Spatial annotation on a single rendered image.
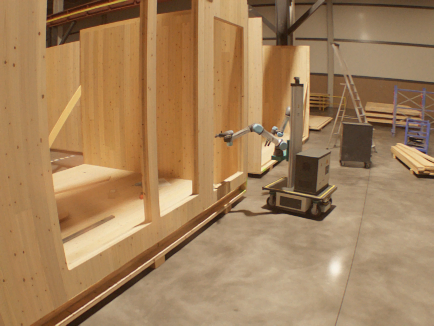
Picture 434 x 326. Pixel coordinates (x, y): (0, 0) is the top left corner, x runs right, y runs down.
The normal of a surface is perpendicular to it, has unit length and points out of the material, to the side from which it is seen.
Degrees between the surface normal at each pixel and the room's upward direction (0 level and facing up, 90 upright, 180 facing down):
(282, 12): 90
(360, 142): 90
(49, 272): 90
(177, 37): 90
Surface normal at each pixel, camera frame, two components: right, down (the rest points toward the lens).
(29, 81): 0.90, 0.10
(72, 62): -0.44, 0.21
